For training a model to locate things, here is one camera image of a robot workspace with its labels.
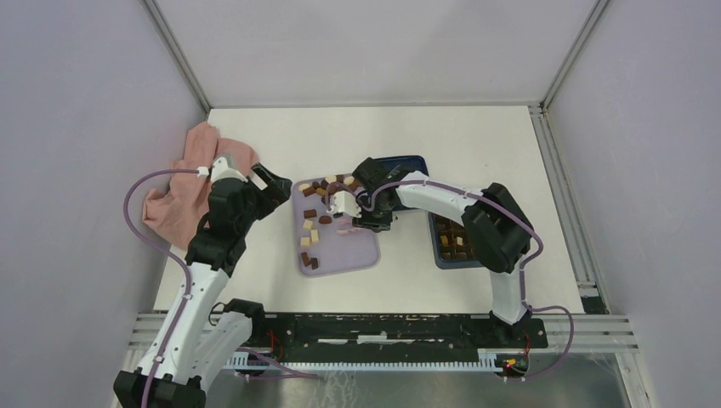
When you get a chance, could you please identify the lilac tray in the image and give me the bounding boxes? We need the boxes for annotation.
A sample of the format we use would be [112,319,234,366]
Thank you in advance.
[292,173,380,277]

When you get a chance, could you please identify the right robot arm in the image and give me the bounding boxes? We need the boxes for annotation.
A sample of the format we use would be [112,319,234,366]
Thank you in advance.
[352,157,543,347]

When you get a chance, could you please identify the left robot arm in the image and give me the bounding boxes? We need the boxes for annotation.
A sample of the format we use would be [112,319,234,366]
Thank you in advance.
[113,157,292,407]

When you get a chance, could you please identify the blue chocolate box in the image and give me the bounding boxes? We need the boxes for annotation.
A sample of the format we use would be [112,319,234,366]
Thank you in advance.
[429,213,481,270]

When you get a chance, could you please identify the dark blue box lid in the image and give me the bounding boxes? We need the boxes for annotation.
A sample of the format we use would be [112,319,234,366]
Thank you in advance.
[372,155,430,213]

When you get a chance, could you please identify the pink cloth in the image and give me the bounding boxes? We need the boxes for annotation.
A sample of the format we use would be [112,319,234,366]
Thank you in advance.
[142,122,259,250]

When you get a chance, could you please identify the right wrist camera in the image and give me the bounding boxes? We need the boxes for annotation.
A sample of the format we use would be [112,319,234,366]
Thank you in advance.
[327,190,361,218]

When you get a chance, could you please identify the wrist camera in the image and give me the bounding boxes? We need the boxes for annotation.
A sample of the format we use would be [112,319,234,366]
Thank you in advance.
[327,190,361,218]
[209,155,248,184]

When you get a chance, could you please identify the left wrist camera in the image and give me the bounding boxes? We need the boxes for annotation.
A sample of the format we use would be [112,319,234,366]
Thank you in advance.
[209,155,248,184]

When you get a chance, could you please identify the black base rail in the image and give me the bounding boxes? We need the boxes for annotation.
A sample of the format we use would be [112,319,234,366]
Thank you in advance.
[244,313,548,363]

